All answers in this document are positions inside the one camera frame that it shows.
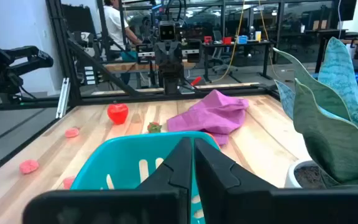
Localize person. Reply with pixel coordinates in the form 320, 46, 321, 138
103, 0, 142, 85

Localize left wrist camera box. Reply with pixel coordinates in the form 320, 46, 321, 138
158, 20, 177, 42

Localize black office desk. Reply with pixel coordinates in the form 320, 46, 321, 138
201, 39, 273, 84

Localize green snake plant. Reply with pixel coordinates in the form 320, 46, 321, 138
273, 36, 358, 188

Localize dark desk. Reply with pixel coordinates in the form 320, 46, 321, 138
314, 29, 358, 74

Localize black equipment cabinet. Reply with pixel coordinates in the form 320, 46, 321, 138
61, 3, 104, 90

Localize teal basket orange rim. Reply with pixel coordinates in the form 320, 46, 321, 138
70, 130, 222, 224

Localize grey office chair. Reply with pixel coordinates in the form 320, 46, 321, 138
209, 29, 239, 75

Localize black monitor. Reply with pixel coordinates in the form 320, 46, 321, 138
337, 0, 357, 22

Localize toy strawberry green leaves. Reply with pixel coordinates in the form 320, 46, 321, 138
147, 121, 163, 134

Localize black aluminium table frame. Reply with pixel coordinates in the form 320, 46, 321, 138
46, 0, 281, 108

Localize white plant pot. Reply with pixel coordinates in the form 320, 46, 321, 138
284, 159, 326, 190

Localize purple cloth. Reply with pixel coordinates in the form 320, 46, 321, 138
166, 89, 250, 147

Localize silver aluminium rail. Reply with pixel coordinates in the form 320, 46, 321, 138
55, 77, 71, 119

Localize background wooden table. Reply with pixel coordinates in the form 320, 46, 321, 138
104, 61, 197, 73

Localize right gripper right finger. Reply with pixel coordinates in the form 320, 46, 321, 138
194, 138, 277, 224

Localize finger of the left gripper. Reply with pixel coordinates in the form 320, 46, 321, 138
154, 43, 169, 74
168, 43, 182, 74

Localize red toy apple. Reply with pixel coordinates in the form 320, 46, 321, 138
106, 103, 129, 126

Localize hanging yellow cable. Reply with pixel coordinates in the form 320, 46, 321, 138
211, 0, 246, 83
258, 0, 279, 78

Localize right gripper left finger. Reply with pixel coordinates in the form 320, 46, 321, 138
136, 136, 194, 224

